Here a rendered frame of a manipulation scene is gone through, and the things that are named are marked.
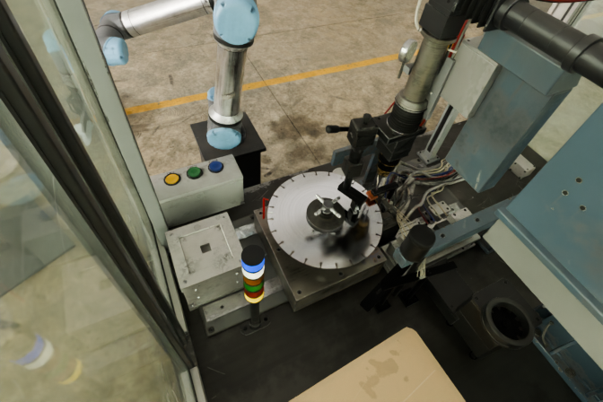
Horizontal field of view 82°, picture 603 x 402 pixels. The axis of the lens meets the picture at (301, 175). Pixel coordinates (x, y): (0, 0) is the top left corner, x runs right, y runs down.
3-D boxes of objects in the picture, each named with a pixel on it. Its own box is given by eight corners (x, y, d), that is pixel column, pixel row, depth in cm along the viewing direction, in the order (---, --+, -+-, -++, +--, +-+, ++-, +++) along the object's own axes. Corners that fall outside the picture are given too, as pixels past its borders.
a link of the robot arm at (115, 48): (126, 25, 101) (84, 24, 99) (118, 46, 94) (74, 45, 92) (133, 50, 107) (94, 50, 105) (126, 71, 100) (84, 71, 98)
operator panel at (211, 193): (164, 230, 115) (153, 203, 104) (157, 205, 121) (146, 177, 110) (245, 203, 125) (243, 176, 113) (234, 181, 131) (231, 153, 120)
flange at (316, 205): (336, 238, 95) (337, 232, 94) (299, 221, 98) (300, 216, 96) (350, 208, 102) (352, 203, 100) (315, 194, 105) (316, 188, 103)
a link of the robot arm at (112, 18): (247, -44, 101) (92, 5, 106) (248, -29, 94) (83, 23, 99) (259, -4, 110) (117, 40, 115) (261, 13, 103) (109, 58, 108)
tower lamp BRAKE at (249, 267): (246, 276, 67) (245, 269, 65) (238, 257, 70) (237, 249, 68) (267, 267, 69) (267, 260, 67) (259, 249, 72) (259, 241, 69)
